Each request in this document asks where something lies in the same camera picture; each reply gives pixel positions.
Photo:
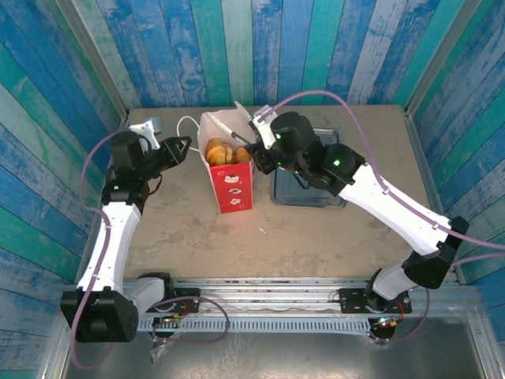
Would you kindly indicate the red and white paper bag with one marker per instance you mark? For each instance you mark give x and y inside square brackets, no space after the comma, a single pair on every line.
[233,189]

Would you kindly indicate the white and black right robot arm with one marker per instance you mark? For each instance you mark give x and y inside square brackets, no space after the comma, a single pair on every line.
[394,205]

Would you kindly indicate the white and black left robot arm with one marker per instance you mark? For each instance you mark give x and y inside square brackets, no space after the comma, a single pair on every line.
[114,237]

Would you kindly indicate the metal baking tray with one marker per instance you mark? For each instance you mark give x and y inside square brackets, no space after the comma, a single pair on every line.
[307,193]

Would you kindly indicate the black mounting plate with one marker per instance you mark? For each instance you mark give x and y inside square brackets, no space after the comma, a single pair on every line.
[351,300]
[189,296]

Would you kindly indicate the small circuit board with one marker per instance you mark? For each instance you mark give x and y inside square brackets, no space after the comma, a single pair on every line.
[169,320]
[388,321]

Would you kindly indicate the grey metal sheet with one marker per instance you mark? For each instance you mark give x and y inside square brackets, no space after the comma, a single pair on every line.
[276,359]

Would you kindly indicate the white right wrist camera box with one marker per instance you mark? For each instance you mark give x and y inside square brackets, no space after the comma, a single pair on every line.
[262,126]

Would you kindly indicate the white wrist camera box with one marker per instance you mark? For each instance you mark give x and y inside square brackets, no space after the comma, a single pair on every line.
[262,126]
[144,128]

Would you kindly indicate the aluminium table side rail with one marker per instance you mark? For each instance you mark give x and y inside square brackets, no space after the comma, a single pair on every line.
[434,189]
[98,166]

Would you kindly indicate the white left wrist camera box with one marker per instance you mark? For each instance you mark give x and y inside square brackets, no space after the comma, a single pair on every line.
[144,128]

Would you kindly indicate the aluminium frame post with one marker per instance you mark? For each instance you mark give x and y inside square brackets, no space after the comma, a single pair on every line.
[92,55]
[442,55]

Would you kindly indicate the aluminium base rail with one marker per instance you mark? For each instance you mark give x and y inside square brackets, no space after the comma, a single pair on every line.
[276,294]

